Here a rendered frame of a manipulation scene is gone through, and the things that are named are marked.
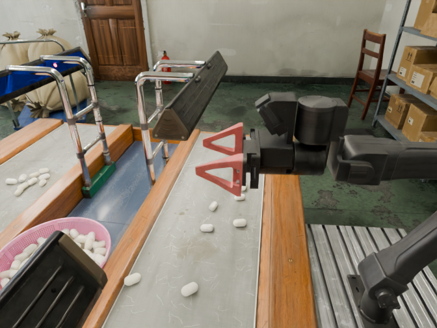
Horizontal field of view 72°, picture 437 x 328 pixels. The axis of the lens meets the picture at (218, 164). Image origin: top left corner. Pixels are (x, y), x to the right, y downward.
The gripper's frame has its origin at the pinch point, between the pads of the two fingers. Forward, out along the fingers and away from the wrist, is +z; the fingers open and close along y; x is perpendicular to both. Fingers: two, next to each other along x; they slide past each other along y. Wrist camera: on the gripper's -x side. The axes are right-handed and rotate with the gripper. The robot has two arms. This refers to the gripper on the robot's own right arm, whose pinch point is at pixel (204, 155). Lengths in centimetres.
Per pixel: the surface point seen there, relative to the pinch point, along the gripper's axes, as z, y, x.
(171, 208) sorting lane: 14.2, -25.7, 33.1
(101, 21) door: 200, -425, 19
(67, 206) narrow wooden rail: 49, -29, 36
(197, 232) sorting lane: 5.0, -16.1, 33.2
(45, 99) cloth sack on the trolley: 185, -227, 69
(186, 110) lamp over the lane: 6.0, -17.9, -1.2
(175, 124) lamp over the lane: 7.3, -11.7, -0.6
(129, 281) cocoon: 17.6, 2.1, 31.3
